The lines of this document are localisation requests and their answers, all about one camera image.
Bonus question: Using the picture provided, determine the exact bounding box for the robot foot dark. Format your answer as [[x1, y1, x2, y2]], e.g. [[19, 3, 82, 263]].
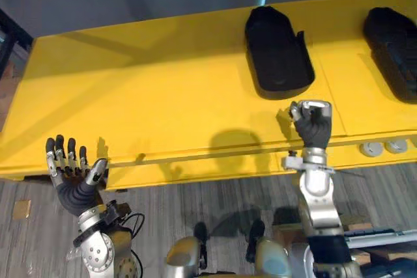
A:
[[194, 221, 209, 270], [245, 219, 266, 264]]

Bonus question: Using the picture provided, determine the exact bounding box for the yellow shelf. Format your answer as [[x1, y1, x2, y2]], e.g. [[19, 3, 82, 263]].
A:
[[0, 0, 417, 191]]

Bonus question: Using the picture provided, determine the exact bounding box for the black metal frame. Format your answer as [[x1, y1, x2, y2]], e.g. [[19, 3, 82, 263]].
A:
[[0, 7, 35, 79]]

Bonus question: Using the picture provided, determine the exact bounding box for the robot right foot dark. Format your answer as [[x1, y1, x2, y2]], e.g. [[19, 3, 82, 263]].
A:
[[245, 219, 266, 264]]

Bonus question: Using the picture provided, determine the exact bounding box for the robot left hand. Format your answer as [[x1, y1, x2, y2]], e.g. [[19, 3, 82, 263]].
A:
[[45, 134, 109, 217]]

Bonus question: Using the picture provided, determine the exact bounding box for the robot left foot dark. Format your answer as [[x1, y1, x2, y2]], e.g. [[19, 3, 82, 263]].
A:
[[194, 221, 209, 270]]

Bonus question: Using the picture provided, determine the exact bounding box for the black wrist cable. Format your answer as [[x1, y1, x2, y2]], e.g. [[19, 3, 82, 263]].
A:
[[123, 212, 146, 278]]

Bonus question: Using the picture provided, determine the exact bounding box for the robot right leg silver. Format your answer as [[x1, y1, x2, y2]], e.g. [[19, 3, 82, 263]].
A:
[[253, 238, 293, 278]]

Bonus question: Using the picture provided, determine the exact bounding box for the robot leg silver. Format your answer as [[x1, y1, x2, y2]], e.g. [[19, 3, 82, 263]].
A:
[[164, 235, 209, 278], [253, 238, 293, 278]]

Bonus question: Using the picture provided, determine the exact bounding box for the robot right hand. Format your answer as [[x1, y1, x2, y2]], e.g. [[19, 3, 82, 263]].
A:
[[289, 100, 334, 149]]

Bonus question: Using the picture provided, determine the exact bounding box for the white round caster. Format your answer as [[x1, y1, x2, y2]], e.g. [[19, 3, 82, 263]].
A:
[[384, 139, 409, 154], [359, 141, 383, 157]]

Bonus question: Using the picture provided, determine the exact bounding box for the robot left leg silver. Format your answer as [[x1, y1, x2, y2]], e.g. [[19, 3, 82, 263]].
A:
[[164, 235, 209, 278]]

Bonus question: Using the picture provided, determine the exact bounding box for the black plastic housing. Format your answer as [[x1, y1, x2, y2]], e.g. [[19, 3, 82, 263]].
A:
[[362, 6, 417, 105], [244, 5, 316, 101]]

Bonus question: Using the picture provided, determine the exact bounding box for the brown cardboard scrap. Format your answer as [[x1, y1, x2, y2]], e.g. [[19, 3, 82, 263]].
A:
[[12, 200, 33, 220]]

